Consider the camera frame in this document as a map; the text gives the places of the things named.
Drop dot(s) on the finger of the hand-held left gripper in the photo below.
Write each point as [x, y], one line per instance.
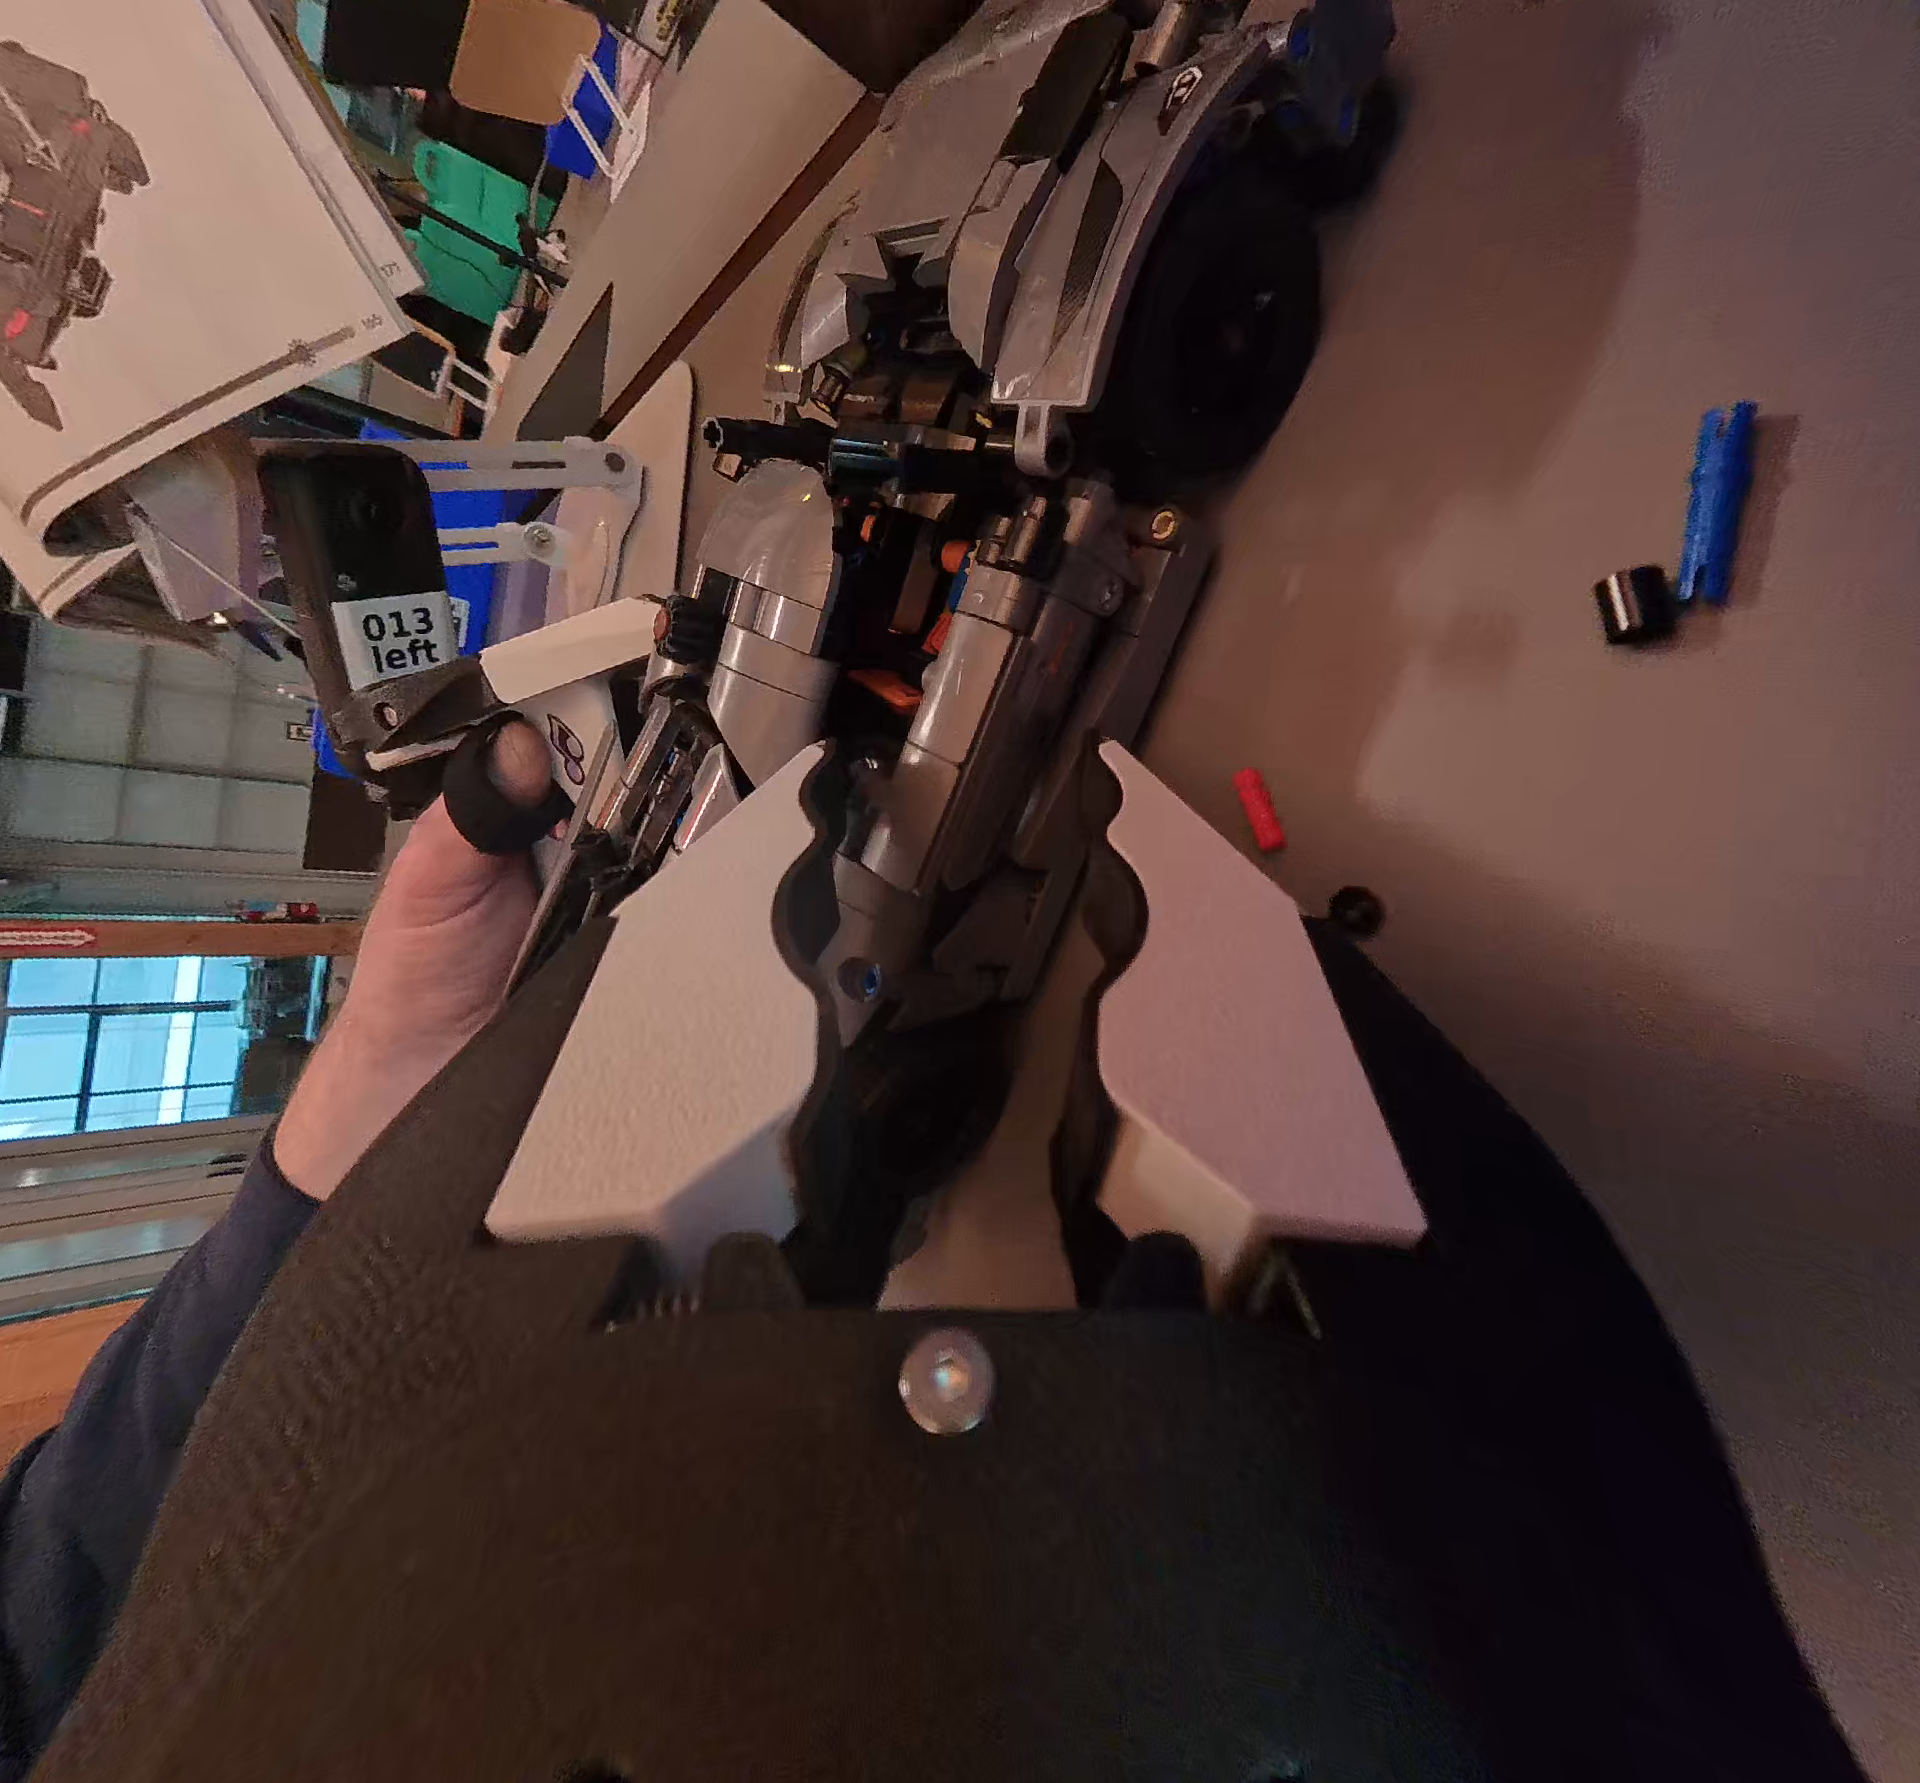
[563, 652]

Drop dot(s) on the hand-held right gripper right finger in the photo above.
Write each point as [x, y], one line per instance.
[1260, 1049]

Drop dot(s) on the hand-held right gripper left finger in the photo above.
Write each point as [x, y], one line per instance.
[676, 1049]

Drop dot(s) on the grey toy brick car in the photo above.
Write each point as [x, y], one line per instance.
[1022, 239]

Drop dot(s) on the person's left forearm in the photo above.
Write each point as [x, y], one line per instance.
[137, 1393]

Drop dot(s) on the person's left hand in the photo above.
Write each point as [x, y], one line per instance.
[428, 943]

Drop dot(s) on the blue plastic bin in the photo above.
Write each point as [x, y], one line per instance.
[474, 523]

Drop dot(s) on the white stand base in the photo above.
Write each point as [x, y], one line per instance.
[660, 462]

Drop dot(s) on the red brick pin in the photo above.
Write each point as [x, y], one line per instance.
[1260, 807]

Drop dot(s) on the white instruction booklet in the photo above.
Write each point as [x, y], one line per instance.
[197, 208]

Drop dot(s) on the tan seat chair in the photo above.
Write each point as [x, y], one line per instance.
[519, 50]

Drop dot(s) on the black cylinder brick piece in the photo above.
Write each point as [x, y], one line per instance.
[1633, 601]

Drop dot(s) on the blue brick piece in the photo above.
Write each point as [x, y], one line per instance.
[1712, 508]

